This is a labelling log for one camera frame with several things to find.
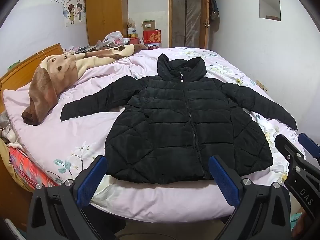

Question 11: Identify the wooden wardrobe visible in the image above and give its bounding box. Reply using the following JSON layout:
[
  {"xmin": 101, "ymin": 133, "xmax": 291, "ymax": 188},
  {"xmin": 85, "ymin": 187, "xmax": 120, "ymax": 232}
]
[{"xmin": 84, "ymin": 0, "xmax": 129, "ymax": 46}]

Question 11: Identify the wall socket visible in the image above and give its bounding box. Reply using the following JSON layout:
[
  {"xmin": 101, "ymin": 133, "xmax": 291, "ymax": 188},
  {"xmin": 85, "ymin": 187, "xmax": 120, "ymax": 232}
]
[{"xmin": 255, "ymin": 79, "xmax": 269, "ymax": 93}]

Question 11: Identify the bed with pink floral sheet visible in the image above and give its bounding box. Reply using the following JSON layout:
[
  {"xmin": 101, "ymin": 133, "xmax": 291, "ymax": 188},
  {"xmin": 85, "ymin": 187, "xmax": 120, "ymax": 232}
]
[{"xmin": 2, "ymin": 47, "xmax": 320, "ymax": 224}]

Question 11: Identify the cartoon couple wall sticker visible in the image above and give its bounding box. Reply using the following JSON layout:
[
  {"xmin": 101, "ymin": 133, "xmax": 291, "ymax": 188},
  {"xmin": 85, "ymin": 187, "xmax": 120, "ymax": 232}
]
[{"xmin": 44, "ymin": 0, "xmax": 87, "ymax": 28}]

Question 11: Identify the brown plush dog-print blanket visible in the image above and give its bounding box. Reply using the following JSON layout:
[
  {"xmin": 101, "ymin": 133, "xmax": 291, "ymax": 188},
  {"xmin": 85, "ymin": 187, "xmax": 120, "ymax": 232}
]
[{"xmin": 21, "ymin": 44, "xmax": 148, "ymax": 125}]

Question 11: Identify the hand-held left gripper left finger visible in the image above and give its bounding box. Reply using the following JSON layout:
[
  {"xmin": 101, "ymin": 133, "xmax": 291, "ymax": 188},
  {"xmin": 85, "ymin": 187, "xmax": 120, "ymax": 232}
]
[{"xmin": 26, "ymin": 155, "xmax": 125, "ymax": 240}]

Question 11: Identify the white wall niche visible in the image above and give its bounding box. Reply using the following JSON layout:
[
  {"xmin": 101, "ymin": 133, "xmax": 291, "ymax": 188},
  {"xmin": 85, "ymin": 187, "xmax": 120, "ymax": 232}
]
[{"xmin": 259, "ymin": 0, "xmax": 281, "ymax": 21}]

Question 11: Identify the brown cardboard box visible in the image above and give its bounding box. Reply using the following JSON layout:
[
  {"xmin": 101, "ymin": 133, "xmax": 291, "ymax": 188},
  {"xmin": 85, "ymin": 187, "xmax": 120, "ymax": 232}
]
[{"xmin": 140, "ymin": 20, "xmax": 156, "ymax": 32}]

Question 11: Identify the wooden door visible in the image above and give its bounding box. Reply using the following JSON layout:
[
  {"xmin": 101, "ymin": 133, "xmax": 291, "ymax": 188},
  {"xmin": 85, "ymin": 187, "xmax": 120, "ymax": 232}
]
[
  {"xmin": 168, "ymin": 0, "xmax": 208, "ymax": 49},
  {"xmin": 203, "ymin": 0, "xmax": 212, "ymax": 50}
]

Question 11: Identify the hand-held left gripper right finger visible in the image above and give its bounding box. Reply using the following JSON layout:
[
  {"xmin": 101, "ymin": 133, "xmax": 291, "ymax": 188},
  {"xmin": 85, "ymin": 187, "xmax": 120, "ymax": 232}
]
[{"xmin": 208, "ymin": 155, "xmax": 292, "ymax": 240}]

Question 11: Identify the red plaid cloth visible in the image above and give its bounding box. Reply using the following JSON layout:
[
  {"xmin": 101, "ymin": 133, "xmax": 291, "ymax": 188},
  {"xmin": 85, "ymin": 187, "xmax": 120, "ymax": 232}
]
[{"xmin": 7, "ymin": 146, "xmax": 59, "ymax": 188}]

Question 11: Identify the white plastic bag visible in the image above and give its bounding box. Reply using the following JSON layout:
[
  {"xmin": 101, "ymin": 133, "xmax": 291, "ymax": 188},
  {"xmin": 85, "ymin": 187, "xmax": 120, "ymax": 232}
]
[{"xmin": 103, "ymin": 31, "xmax": 123, "ymax": 45}]

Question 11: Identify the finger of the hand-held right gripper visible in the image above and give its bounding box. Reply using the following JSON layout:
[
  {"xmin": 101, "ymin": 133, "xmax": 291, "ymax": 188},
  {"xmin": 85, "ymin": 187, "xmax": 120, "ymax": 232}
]
[
  {"xmin": 299, "ymin": 132, "xmax": 320, "ymax": 165},
  {"xmin": 274, "ymin": 134, "xmax": 307, "ymax": 167}
]

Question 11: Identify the wooden bed headboard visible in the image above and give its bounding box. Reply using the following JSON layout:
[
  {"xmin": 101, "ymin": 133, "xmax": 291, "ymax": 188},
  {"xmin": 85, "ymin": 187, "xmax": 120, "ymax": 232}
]
[{"xmin": 0, "ymin": 43, "xmax": 64, "ymax": 113}]

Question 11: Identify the hanging dark bag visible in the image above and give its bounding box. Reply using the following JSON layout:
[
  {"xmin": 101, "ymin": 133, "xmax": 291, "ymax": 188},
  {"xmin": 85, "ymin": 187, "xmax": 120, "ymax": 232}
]
[{"xmin": 209, "ymin": 0, "xmax": 220, "ymax": 22}]

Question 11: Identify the black puffer jacket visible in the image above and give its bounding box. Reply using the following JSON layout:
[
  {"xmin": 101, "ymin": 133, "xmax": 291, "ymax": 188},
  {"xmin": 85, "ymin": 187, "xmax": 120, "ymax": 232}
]
[{"xmin": 60, "ymin": 53, "xmax": 298, "ymax": 184}]

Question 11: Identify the red gift box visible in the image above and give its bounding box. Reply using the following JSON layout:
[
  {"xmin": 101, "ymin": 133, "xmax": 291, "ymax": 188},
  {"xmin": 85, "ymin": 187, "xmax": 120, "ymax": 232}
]
[{"xmin": 143, "ymin": 29, "xmax": 162, "ymax": 45}]

